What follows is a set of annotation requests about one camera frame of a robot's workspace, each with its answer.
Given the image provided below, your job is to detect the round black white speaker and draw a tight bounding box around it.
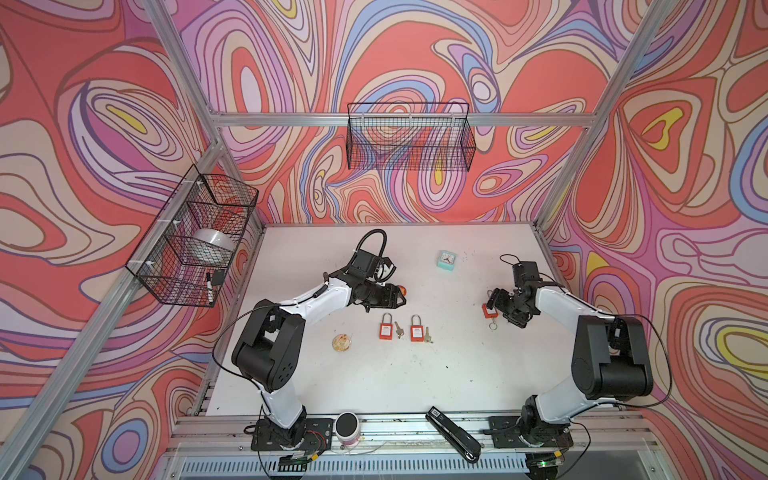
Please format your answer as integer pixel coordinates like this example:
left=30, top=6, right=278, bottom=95
left=334, top=411, right=361, bottom=447

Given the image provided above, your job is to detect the back black wire basket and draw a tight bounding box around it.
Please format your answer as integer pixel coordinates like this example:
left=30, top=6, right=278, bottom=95
left=346, top=100, right=477, bottom=172

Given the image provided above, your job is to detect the beige round badge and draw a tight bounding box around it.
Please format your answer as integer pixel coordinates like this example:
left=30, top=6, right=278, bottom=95
left=332, top=334, right=352, bottom=352

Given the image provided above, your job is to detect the red padlock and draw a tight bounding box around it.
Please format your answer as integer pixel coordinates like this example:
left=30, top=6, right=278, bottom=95
left=482, top=290, right=499, bottom=321
left=410, top=314, right=425, bottom=343
left=378, top=312, right=394, bottom=341

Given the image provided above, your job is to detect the black corrugated cable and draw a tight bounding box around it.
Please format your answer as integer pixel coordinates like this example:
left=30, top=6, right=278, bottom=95
left=353, top=228, right=388, bottom=265

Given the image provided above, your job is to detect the side black wire basket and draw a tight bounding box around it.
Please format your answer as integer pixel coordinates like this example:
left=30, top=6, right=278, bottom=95
left=126, top=166, right=259, bottom=308

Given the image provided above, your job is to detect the teal small box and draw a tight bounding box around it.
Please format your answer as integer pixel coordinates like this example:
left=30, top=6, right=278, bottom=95
left=437, top=250, right=457, bottom=271

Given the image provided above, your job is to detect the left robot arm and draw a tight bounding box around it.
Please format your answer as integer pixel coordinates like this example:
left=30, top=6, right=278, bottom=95
left=231, top=250, right=406, bottom=449

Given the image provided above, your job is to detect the black stapler tool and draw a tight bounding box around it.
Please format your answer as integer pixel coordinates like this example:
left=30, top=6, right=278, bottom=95
left=425, top=406, right=482, bottom=464

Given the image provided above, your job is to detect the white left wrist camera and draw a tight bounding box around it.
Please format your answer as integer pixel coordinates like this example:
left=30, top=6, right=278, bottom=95
left=373, top=257, right=396, bottom=283

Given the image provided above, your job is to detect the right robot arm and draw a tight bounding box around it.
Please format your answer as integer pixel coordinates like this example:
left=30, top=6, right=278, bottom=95
left=486, top=261, right=654, bottom=447

